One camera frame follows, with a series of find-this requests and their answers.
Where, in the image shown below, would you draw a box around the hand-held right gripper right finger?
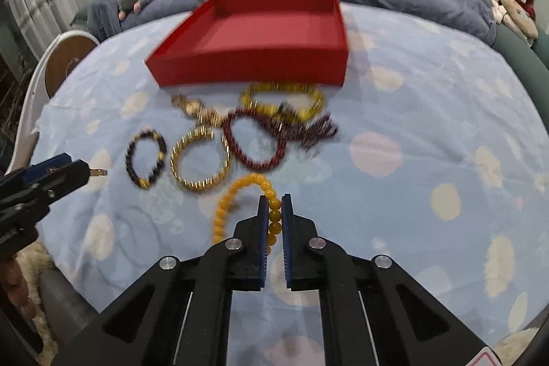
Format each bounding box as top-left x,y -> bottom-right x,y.
282,193 -> 502,366

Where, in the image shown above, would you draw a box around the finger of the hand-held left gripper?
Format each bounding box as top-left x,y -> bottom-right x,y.
40,160 -> 91,196
23,154 -> 73,183

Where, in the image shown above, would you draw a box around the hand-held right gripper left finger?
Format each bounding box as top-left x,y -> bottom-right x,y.
56,194 -> 269,366

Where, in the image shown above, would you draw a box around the amber round bead bracelet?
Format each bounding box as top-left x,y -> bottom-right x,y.
211,173 -> 284,255

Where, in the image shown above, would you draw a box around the dark red bead bracelet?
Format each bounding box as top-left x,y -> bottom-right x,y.
223,109 -> 288,172

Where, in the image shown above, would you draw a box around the dark bead bracelet gold accents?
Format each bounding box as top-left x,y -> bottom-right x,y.
124,128 -> 168,190

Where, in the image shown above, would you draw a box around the gold coil bracelet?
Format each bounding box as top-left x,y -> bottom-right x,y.
170,125 -> 233,191

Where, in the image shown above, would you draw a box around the garnet chip bracelet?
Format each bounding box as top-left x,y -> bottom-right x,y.
261,113 -> 339,150

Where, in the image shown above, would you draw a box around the yellow green bead bracelet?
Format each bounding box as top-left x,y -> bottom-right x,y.
240,82 -> 325,122

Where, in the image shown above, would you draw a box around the gold chain link bracelet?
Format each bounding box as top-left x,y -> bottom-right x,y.
172,94 -> 224,127

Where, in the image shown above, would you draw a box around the red shallow box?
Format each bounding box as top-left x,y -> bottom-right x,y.
145,0 -> 349,88

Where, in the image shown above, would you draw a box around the person's left hand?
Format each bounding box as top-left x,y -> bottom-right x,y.
0,252 -> 37,319

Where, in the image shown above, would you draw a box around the cream fluffy rug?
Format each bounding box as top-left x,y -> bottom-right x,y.
17,241 -> 58,366

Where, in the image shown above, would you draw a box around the white round wood-faced appliance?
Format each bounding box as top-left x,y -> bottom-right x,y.
9,29 -> 101,174

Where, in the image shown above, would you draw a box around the light blue spotted sheet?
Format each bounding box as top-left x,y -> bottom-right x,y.
32,1 -> 545,366

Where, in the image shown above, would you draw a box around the beige plush toy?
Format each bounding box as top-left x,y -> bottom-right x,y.
476,0 -> 539,45

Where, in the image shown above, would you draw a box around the green padded bed frame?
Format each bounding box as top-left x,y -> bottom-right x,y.
446,0 -> 549,92

